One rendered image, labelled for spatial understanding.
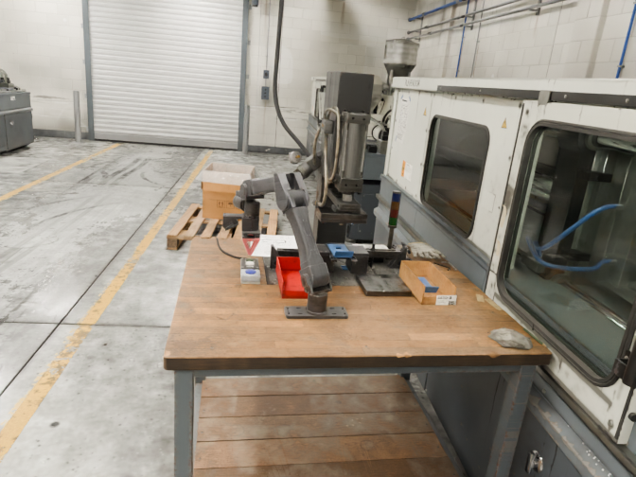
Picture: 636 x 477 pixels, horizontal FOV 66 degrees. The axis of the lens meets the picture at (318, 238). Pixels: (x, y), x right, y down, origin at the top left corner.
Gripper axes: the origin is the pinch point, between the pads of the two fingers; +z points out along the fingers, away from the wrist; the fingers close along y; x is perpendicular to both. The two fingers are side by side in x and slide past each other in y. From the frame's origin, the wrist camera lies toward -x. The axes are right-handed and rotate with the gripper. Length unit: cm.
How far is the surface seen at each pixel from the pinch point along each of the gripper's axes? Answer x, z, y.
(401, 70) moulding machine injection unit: 198, -80, -447
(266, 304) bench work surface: 4.7, 6.5, 31.3
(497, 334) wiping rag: 74, 4, 54
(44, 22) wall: -377, -112, -949
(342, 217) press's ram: 33.7, -16.0, 2.6
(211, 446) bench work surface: -12, 75, 18
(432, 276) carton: 70, 4, 12
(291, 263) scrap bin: 16.1, 3.5, 2.4
